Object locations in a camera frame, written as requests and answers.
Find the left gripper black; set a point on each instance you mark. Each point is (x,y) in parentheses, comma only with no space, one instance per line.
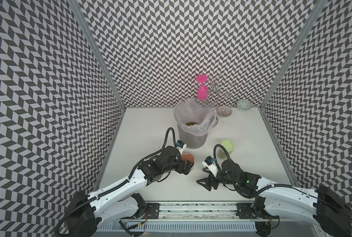
(186,170)

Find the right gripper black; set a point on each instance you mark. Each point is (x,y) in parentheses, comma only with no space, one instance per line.
(211,178)

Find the brown jar lid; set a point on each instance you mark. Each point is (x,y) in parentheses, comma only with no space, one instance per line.
(188,157)

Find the grey mesh trash bin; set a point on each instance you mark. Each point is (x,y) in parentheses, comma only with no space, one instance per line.
(192,142)

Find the glass jar of mung beans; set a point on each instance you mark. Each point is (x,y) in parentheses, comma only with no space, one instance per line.
(187,167)

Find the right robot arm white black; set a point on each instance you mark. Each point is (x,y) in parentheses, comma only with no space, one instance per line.
(321,207)

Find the glass jar with beans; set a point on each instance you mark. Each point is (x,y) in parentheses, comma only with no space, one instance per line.
(221,153)

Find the green jar lid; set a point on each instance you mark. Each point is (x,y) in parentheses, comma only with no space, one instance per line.
(228,145)

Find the clear plastic bin liner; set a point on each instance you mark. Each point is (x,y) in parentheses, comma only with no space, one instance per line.
(195,116)

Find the small brown glass bowl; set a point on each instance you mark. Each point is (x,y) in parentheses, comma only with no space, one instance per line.
(224,111)

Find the pink plastic wine glass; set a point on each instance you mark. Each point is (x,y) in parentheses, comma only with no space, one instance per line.
(202,90)

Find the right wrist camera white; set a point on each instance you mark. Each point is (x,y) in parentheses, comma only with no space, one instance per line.
(210,163)

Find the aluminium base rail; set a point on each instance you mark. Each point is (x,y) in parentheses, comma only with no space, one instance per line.
(217,218)

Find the silver wire glass rack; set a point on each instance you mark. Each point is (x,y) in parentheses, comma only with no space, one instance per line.
(217,89)

